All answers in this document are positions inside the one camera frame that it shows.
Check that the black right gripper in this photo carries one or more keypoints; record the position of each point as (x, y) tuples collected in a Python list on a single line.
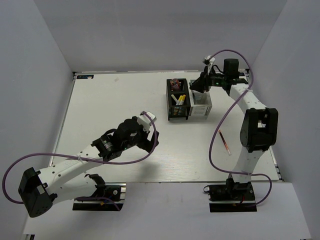
[(204, 80)]

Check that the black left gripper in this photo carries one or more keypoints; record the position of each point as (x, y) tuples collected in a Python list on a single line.
[(147, 144)]

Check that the clear tube of markers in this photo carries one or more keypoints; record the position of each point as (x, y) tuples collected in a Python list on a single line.
[(175, 84)]

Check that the yellow capped marker horizontal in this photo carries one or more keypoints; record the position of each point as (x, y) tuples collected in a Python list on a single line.
[(178, 99)]

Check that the pale yellow capped marker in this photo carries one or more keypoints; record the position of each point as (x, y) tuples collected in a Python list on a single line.
[(175, 99)]

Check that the orange capped marker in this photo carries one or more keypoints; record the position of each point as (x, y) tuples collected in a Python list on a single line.
[(224, 143)]

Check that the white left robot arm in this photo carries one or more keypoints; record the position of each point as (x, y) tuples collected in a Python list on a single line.
[(69, 179)]

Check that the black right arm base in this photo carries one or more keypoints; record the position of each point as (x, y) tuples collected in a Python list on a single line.
[(231, 197)]

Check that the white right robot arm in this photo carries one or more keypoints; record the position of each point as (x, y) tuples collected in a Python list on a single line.
[(259, 127)]

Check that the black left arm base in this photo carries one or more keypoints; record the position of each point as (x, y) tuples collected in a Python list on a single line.
[(107, 197)]

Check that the white slotted organizer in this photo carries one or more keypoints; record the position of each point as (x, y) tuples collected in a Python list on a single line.
[(200, 104)]

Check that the black slotted organizer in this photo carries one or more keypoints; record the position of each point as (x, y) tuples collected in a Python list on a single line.
[(178, 111)]

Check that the dark logo sticker left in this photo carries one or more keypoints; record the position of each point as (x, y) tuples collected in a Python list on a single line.
[(84, 77)]

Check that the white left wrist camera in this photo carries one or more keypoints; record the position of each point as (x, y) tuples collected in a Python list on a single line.
[(144, 120)]

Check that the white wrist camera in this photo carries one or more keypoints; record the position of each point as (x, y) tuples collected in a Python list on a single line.
[(209, 62), (144, 120)]

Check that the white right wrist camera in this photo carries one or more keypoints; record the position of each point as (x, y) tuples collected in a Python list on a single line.
[(209, 62)]

